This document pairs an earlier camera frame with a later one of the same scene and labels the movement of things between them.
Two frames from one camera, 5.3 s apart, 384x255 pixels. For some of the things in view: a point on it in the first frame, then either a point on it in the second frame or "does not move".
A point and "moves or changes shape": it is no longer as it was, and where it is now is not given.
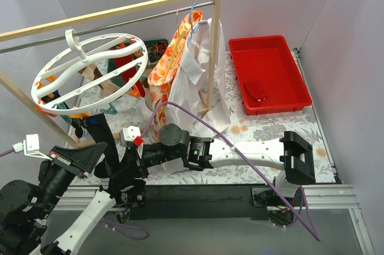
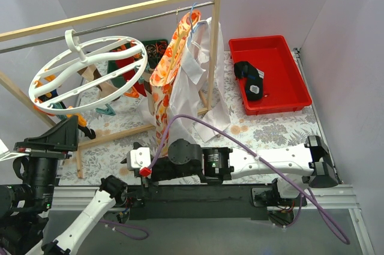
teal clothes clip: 112,110 moves or changes shape
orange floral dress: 162,74 does not move
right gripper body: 132,162 to 145,181
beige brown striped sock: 108,87 does not move
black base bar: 229,201 does not move
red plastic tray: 267,75 does not move
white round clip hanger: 92,72 does not move
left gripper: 67,164 to 44,144
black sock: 122,174 to 254,79
